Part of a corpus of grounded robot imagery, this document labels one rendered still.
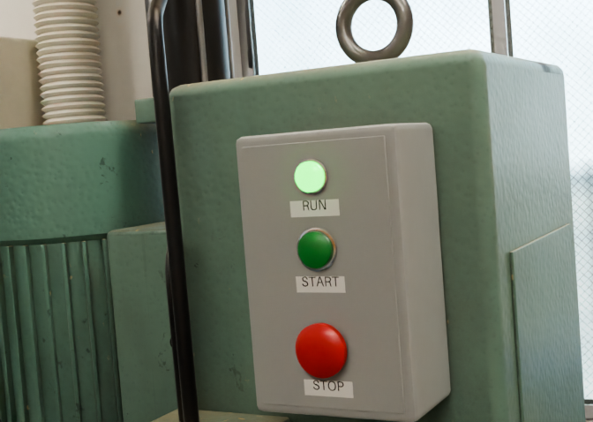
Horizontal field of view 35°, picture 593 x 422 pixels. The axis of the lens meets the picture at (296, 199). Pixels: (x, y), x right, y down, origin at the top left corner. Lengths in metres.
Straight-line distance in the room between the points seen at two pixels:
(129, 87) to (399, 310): 1.93
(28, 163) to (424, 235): 0.35
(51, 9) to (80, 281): 1.61
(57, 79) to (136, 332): 1.61
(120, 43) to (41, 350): 1.69
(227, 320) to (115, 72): 1.83
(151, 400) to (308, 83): 0.28
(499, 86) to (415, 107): 0.05
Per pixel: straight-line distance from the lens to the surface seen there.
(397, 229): 0.49
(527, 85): 0.63
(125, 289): 0.72
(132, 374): 0.73
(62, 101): 2.29
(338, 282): 0.51
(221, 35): 0.74
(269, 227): 0.52
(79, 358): 0.76
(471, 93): 0.54
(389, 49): 0.67
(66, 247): 0.75
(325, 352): 0.51
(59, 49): 2.29
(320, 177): 0.50
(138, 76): 2.37
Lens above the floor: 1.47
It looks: 3 degrees down
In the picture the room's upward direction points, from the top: 4 degrees counter-clockwise
